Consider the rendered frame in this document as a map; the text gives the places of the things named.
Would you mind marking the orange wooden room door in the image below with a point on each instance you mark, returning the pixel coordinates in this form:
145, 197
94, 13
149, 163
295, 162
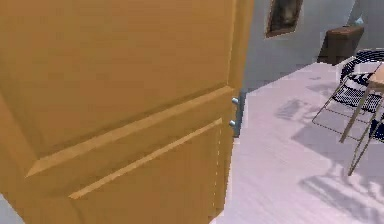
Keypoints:
116, 100

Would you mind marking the dark brown wooden cabinet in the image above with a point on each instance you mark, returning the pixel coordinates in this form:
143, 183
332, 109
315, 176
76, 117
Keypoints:
340, 45

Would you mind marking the light wooden table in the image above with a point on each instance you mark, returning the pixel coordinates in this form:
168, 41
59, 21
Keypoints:
365, 106

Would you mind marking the brown framed wall picture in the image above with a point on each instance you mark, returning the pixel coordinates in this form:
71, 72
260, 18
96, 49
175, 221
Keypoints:
284, 16

